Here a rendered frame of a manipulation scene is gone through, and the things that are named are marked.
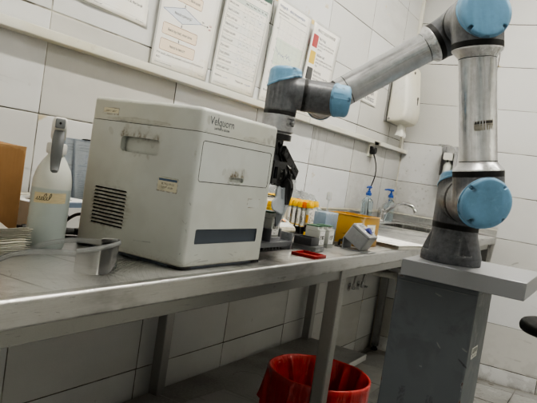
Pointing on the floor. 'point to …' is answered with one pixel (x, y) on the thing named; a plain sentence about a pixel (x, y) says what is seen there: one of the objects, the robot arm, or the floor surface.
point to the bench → (132, 282)
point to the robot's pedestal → (433, 343)
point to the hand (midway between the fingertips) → (268, 218)
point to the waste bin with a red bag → (281, 364)
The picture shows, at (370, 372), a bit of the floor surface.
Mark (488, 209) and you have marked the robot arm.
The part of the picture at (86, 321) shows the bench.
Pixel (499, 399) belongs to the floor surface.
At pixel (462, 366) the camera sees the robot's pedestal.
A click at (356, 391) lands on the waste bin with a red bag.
